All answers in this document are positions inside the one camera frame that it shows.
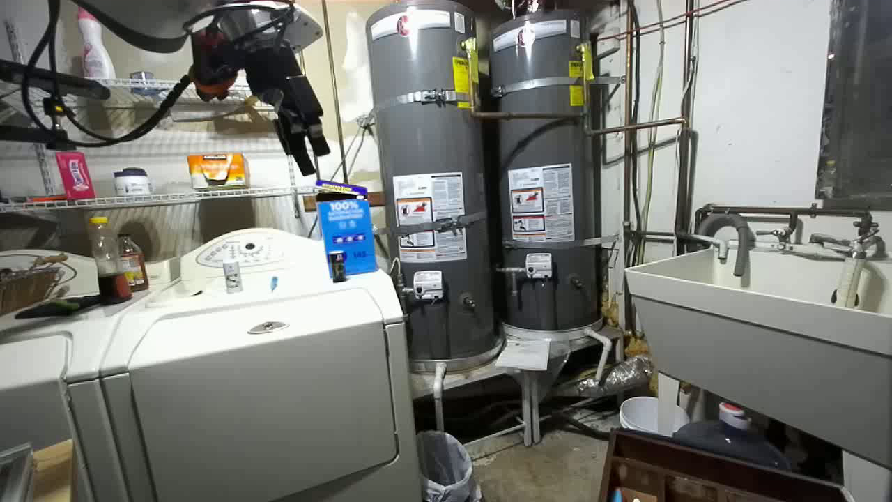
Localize white jar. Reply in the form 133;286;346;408
110;166;152;201

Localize metal sink faucet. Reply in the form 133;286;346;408
690;201;890;281

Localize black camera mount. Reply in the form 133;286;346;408
0;58;110;150

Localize pink card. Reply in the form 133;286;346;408
53;148;98;205

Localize blue cardboard box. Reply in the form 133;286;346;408
313;180;382;281

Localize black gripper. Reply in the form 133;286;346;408
241;42;335;180

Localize white water heater stand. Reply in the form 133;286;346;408
406;318;621;450

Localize gray water heater tank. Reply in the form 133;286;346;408
487;10;605;332
363;0;504;375

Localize white utility sink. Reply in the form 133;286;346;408
621;242;892;472

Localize wooden table board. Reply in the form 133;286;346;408
31;440;78;502

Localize yellow capped dark bottle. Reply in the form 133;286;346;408
85;214;133;305

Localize small brown bottle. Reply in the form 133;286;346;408
116;235;151;293

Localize white dryer machine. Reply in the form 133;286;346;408
0;249;177;459

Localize white washing machine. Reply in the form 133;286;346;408
64;230;427;502

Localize metal wall pipes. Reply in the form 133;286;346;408
594;0;706;261

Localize orange package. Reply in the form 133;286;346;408
184;150;250;194

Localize trash bin with bag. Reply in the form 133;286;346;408
412;426;484;502

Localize small dark can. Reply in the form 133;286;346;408
325;249;350;286

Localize dark framed window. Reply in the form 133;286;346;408
814;0;892;212

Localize white gas control valve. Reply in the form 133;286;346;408
524;252;558;281
412;267;445;305

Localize silver foil duct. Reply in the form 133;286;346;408
555;354;657;401

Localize white plastic bucket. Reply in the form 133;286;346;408
615;393;690;440

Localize white wire shelf rack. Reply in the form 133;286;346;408
0;72;314;235

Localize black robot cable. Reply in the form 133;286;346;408
18;0;204;150

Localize white plastic bottle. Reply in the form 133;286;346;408
69;10;120;88

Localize wooden utensil organizer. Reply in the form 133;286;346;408
597;426;846;502

